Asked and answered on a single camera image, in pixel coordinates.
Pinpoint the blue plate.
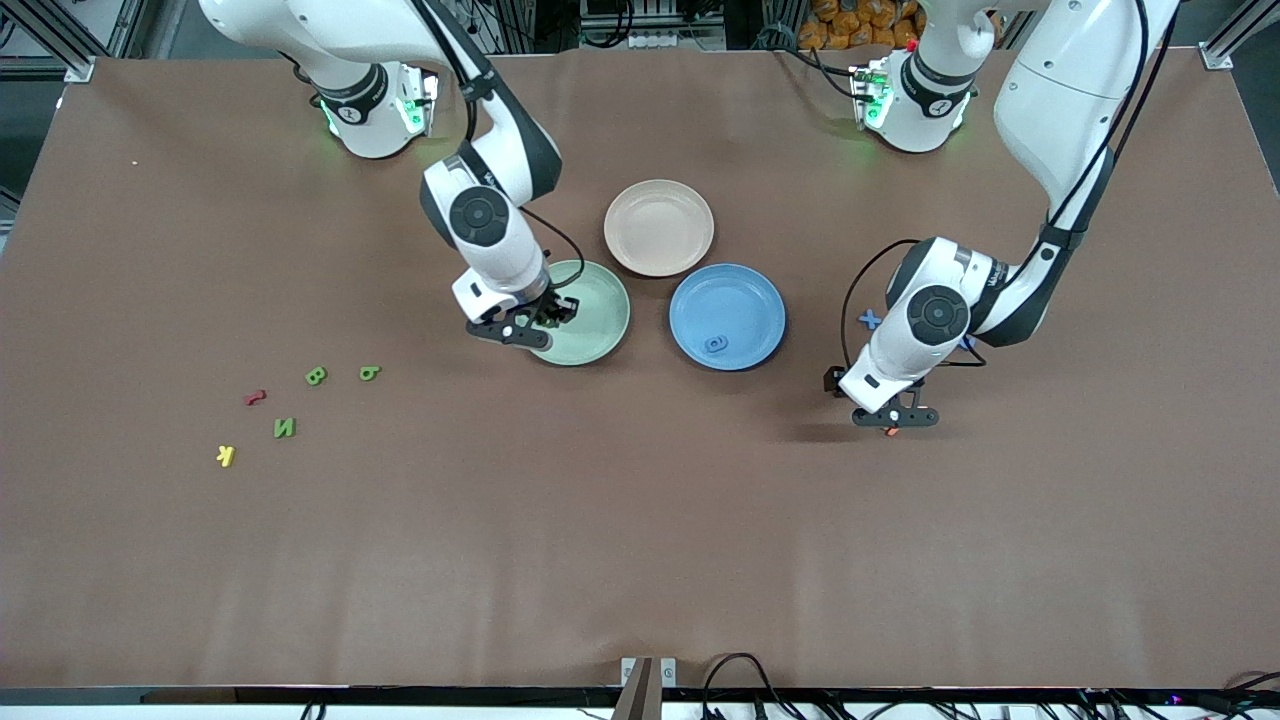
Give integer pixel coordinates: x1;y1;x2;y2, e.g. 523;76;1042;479
668;263;787;372

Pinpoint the pink plate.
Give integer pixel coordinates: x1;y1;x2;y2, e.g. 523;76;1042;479
603;179;716;278

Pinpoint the black looped cable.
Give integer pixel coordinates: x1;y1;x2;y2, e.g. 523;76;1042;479
700;652;801;720

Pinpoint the black table edge rail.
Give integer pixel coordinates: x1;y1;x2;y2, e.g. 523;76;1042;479
0;686;1280;707

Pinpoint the green plate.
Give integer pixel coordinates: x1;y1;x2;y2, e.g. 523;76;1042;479
525;259;632;367

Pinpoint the brown post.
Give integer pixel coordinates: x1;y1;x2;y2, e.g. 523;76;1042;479
612;657;656;720

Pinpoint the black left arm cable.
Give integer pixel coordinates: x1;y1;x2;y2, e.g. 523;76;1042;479
840;0;1183;373

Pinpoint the aluminium frame post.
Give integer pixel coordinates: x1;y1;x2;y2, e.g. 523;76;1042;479
1203;0;1280;71
0;0;111;83

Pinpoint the orange fruit pile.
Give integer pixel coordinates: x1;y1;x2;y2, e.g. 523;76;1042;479
798;0;923;51

